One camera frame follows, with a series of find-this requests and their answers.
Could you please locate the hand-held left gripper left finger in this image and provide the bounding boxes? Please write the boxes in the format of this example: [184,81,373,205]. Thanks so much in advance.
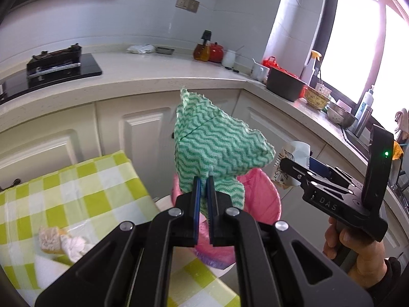
[35,176,202,307]

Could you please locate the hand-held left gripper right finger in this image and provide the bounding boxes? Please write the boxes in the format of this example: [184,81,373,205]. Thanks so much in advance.
[206,175,374,307]

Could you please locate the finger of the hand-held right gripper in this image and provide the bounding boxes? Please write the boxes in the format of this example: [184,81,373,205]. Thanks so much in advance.
[279,158,350,195]
[309,157,363,189]

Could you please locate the printed white paper cup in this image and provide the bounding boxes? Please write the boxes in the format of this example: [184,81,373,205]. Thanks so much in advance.
[271,141,311,189]

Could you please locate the green wavy striped cloth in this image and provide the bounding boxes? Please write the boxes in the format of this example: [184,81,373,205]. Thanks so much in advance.
[173,88,276,227]

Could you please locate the person's right forearm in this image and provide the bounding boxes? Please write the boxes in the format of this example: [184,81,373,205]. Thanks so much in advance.
[364,257,409,307]

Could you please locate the person's right hand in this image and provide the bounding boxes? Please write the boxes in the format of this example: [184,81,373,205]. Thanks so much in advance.
[323,217,389,288]

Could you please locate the steel mixing bowl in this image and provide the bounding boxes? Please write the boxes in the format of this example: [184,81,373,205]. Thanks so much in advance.
[326,102,358,128]

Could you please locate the steel flask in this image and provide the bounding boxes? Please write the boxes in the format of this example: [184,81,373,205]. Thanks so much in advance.
[354,107,374,138]

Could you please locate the patterned yellow bowl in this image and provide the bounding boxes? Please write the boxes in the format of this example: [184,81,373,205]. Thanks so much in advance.
[303,85,332,111]

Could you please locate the white pump bottle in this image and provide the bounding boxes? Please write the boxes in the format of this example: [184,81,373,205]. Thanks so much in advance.
[356,85,375,125]

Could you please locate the dark grey pot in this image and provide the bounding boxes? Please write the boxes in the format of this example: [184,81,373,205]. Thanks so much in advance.
[266,67,308,102]

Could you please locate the beige rubber glove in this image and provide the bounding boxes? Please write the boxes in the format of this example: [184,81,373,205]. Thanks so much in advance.
[394,108,409,141]

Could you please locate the spray bottle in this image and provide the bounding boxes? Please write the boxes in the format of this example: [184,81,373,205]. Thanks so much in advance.
[308,50,322,85]

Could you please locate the cream lower kitchen cabinets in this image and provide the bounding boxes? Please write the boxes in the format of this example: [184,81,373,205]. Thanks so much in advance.
[0,51,409,263]

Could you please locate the green checkered tablecloth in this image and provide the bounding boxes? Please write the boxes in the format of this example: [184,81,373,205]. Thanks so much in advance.
[0,150,240,307]

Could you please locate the white mug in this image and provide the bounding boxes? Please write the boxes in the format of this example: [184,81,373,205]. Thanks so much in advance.
[250,59,270,82]

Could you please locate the kitchen window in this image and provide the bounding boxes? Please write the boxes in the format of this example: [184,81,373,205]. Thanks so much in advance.
[313,0,409,141]

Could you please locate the crumpled white tissue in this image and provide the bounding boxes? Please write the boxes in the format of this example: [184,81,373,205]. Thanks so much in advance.
[61,234,93,263]

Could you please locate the white ceramic jar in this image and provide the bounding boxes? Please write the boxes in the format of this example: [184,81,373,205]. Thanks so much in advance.
[221,49,237,68]

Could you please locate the red teapot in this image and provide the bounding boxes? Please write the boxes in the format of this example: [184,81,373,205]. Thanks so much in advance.
[209,41,224,63]

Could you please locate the oil bottle with black cap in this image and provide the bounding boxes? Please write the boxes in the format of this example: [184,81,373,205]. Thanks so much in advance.
[193,30,212,62]

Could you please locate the yellow sponge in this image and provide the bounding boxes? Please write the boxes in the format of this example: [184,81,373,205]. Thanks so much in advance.
[38,226,69,256]

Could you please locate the clear plastic bag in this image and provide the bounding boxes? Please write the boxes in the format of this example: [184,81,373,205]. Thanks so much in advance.
[127,44,156,54]

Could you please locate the black gas stove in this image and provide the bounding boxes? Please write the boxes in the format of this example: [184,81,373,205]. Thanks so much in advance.
[0,43,103,103]

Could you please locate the wall outlet panel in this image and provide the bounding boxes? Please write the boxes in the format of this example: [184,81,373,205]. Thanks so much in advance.
[176,0,200,14]

